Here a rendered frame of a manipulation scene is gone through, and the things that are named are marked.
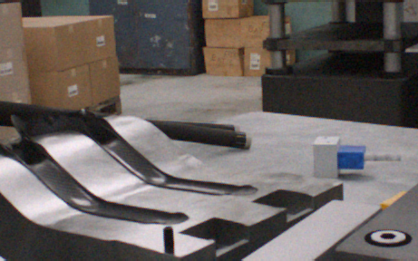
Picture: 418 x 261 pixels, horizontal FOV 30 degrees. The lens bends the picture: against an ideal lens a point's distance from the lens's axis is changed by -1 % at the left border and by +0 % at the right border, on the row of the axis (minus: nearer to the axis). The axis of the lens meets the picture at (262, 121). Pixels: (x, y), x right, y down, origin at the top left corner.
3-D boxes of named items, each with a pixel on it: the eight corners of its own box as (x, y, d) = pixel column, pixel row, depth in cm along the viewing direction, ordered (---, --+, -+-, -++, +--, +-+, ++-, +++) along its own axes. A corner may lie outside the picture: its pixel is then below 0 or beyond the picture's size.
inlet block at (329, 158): (402, 170, 124) (401, 136, 122) (400, 178, 119) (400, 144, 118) (318, 169, 126) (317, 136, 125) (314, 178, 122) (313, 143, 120)
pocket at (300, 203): (315, 228, 84) (315, 195, 83) (286, 244, 80) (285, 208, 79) (281, 221, 87) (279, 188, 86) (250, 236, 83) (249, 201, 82)
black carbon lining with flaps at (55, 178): (267, 206, 87) (264, 121, 85) (164, 251, 75) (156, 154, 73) (66, 165, 108) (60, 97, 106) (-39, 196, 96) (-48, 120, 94)
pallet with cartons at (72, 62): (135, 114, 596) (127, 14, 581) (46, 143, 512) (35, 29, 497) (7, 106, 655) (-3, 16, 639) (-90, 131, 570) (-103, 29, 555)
